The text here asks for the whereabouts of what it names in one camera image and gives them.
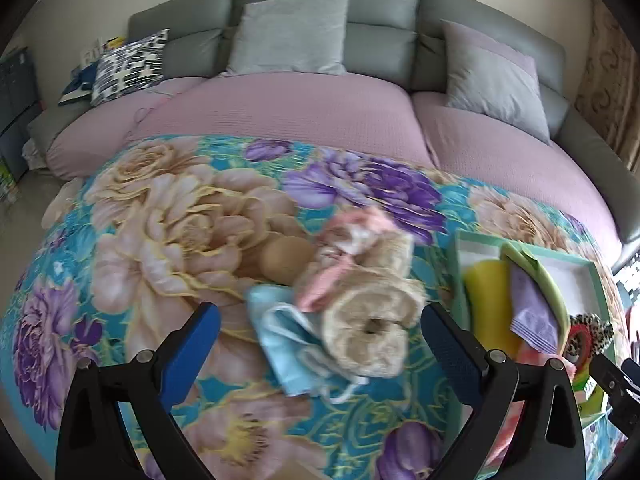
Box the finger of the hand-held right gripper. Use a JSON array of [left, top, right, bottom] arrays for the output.
[[589, 352, 632, 395]]

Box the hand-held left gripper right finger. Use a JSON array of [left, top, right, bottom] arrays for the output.
[[420, 302, 586, 480]]

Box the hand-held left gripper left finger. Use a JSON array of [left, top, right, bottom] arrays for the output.
[[55, 301, 222, 480]]

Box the green tissue pack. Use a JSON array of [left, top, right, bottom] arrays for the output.
[[574, 374, 609, 417]]

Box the yellow sponge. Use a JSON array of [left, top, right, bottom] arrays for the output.
[[465, 259, 524, 357]]

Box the pink white striped towel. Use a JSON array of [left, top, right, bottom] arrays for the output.
[[490, 344, 577, 461]]

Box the purple cloth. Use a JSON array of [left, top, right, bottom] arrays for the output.
[[509, 262, 560, 352]]

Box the beige pink fluffy plush toy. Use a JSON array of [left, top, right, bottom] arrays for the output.
[[295, 207, 429, 379]]

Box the blue face mask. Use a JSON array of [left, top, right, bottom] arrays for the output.
[[247, 285, 372, 404]]

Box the teal rimmed white tray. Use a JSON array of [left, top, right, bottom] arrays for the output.
[[446, 229, 614, 422]]

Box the light green cloth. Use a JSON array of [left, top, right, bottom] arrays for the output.
[[500, 241, 572, 352]]

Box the leopard print scrunchie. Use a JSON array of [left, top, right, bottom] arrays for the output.
[[567, 312, 615, 361]]

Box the beige round sponge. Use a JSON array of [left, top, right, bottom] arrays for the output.
[[259, 236, 314, 285]]

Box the floral printed blanket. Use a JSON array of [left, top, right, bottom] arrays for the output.
[[0, 132, 632, 480]]

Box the white basket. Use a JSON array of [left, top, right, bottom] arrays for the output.
[[42, 180, 84, 227]]

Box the pink sofa seat cover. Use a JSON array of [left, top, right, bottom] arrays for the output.
[[412, 91, 627, 247], [47, 77, 207, 182], [129, 71, 437, 172]]

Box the green box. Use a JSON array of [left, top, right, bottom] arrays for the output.
[[0, 160, 21, 204]]

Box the grey white footstool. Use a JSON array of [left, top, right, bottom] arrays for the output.
[[22, 140, 49, 172]]

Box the grey and pink pillow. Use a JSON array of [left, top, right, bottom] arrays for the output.
[[441, 20, 551, 147]]

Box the blue cloth bag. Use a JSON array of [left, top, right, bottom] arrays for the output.
[[57, 67, 99, 107]]

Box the blue white patterned pillow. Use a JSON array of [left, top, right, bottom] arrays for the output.
[[91, 29, 170, 107]]

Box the beige patterned curtain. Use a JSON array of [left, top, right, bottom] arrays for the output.
[[575, 0, 640, 162]]

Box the blue cabinet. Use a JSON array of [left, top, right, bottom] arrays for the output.
[[0, 47, 44, 181]]

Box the row of books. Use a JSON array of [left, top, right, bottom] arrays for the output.
[[80, 36, 127, 69]]

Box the plain grey pillow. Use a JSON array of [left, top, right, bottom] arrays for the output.
[[220, 0, 351, 78]]

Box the grey leather sofa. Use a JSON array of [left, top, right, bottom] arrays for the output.
[[27, 0, 640, 272]]

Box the thin purple cable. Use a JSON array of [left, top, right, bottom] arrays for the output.
[[127, 87, 172, 134]]

